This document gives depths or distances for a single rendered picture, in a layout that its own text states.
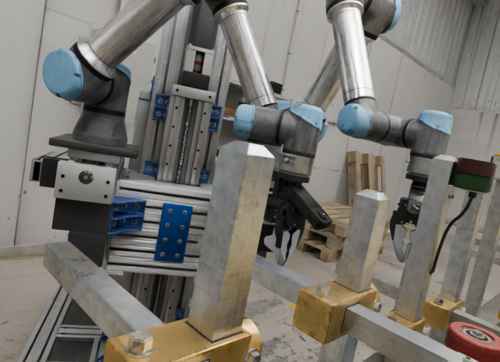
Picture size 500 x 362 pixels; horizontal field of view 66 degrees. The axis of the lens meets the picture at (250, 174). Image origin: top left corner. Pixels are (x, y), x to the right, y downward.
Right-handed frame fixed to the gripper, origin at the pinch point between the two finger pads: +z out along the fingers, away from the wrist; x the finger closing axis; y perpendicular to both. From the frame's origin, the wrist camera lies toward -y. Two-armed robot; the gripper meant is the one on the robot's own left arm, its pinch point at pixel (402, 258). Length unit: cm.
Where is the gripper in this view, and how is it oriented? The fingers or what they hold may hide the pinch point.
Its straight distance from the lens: 101.1
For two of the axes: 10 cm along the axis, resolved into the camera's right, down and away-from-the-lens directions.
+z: -1.9, 9.8, 1.0
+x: -8.9, -2.2, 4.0
